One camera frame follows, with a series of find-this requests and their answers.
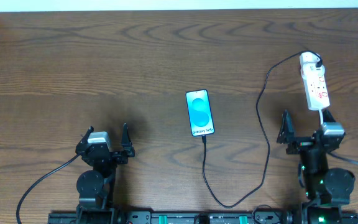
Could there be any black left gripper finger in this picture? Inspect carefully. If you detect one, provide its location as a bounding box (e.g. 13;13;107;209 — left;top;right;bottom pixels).
121;123;135;156
75;126;94;152

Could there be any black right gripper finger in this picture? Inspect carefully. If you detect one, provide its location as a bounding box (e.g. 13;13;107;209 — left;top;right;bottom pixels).
322;110;336;123
277;110;295;144

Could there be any black USB charging cable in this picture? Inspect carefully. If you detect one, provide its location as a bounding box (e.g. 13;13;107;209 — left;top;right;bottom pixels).
201;49;324;209

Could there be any blue Galaxy smartphone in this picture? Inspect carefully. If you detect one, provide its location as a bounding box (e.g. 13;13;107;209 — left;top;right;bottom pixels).
185;89;215;137

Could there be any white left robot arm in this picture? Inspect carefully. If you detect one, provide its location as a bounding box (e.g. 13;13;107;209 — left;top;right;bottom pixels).
75;124;135;223

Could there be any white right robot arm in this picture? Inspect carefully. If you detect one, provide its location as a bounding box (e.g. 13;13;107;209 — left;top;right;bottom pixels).
277;110;358;224

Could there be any white USB charger plug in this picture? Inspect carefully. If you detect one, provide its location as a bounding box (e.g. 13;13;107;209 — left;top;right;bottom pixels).
299;52;325;80

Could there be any white power strip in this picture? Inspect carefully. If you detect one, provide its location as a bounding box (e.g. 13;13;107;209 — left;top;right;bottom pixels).
303;75;330;111

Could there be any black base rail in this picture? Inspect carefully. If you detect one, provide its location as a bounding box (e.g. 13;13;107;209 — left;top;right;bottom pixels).
47;210;358;224

